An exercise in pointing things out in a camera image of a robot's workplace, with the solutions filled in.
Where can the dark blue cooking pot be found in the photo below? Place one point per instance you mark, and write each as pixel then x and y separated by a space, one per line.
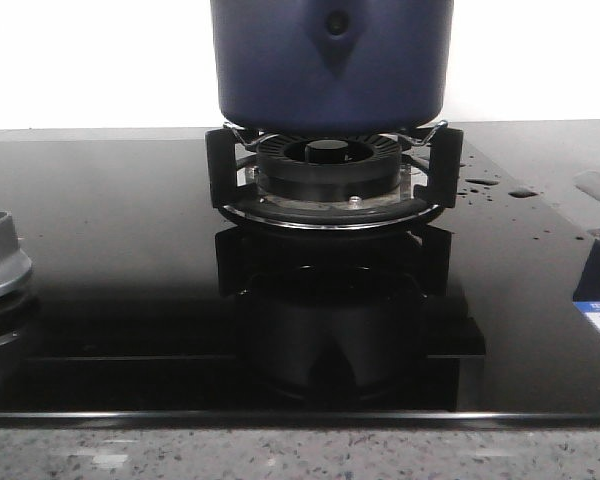
pixel 331 67

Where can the black pot support grate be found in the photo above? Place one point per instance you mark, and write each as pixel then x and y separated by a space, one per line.
pixel 429 174

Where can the black gas burner head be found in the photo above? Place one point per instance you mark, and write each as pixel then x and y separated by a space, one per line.
pixel 328 169

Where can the black glass cooktop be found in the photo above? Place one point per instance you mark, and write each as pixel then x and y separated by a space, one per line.
pixel 147 307

